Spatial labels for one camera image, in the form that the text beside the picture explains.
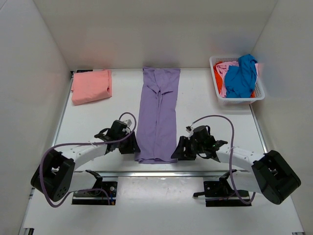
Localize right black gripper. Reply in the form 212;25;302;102
172;137;205;161

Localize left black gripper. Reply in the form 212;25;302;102
117;130;140;154

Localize purple t shirt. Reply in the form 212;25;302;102
135;67;180;164

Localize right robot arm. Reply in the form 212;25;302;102
171;125;301;205

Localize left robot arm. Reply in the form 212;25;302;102
30;119;140;203

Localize folded pink t shirt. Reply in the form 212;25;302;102
71;70;112;106

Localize orange t shirt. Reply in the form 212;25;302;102
213;61;223;94

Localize blue t shirt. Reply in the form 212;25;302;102
224;54;258;98

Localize light pink t shirt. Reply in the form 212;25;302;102
215;61;239;98

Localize white plastic basket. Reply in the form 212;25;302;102
209;54;265;105

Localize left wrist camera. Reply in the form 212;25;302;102
122;119;132;130

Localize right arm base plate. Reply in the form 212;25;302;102
193;181;252;207

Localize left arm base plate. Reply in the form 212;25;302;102
71;181;118;206

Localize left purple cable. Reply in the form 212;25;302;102
39;112;137;208

